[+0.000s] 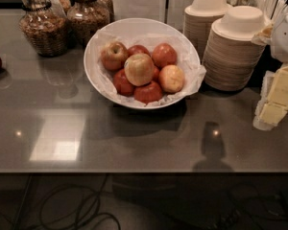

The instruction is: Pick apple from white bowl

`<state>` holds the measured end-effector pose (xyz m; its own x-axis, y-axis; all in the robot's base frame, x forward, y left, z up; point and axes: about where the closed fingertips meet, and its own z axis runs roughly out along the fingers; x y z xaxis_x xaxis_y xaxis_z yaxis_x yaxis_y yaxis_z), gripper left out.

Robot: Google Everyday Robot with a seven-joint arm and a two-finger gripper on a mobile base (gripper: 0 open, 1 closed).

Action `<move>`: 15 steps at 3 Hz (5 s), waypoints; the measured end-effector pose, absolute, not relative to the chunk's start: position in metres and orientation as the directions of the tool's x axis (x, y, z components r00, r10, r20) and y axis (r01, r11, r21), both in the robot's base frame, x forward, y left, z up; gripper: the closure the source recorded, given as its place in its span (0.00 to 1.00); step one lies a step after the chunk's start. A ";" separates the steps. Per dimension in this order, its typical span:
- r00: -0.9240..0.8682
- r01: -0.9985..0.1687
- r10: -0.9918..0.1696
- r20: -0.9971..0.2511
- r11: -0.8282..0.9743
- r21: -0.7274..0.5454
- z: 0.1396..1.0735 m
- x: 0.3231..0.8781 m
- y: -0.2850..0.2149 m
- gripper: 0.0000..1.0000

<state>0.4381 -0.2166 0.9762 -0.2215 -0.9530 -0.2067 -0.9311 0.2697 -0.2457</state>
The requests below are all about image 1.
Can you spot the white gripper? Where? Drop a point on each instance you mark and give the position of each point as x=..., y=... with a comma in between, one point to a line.
x=285, y=38

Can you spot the yellow apple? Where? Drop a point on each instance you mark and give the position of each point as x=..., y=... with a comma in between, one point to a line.
x=171, y=78
x=139, y=69

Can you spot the white paper bowl liner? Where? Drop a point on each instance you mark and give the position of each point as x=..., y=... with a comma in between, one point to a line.
x=101, y=78

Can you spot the red apple back right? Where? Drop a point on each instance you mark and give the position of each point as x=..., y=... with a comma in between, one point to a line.
x=164, y=54

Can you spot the small red apple centre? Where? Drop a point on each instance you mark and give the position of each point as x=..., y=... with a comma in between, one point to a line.
x=156, y=74

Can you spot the red apple back middle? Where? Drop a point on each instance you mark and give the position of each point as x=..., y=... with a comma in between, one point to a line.
x=138, y=49

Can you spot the red apple front left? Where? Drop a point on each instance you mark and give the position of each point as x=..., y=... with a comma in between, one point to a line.
x=122, y=85

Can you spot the white bowl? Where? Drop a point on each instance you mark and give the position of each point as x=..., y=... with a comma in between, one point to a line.
x=141, y=26

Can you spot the yellowish red apple back left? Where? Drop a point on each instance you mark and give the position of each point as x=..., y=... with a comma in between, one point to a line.
x=114, y=55

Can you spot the stack of paper bowls front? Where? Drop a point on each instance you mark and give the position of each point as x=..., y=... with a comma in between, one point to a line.
x=229, y=55

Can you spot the stack of paper bowls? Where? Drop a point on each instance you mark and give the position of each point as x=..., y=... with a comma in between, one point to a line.
x=229, y=55
x=198, y=18

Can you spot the stack of paper bowls back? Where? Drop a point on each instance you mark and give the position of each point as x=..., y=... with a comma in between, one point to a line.
x=198, y=18

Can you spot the glass jar of granola right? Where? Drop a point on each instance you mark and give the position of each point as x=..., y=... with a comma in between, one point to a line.
x=86, y=17

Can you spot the glass jar of granola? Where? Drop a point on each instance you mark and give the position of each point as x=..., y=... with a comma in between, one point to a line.
x=44, y=30
x=86, y=17

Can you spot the glass jar of granola left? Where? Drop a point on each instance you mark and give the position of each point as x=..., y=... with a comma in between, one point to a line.
x=44, y=30

